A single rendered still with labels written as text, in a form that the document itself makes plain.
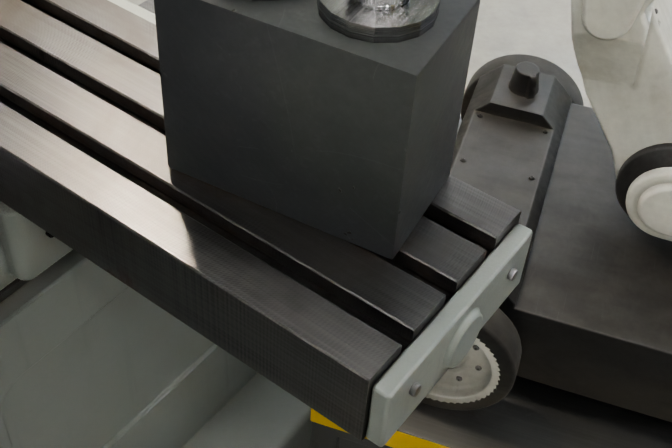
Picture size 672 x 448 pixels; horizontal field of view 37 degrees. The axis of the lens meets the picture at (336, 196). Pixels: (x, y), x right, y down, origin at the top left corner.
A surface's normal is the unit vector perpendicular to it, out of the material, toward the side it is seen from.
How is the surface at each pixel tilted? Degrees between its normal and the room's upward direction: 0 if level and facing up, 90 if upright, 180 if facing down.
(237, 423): 0
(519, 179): 0
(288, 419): 0
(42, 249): 90
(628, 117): 90
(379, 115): 90
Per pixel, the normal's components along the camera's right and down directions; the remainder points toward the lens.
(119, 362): 0.80, 0.44
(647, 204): -0.33, 0.64
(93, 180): 0.05, -0.73
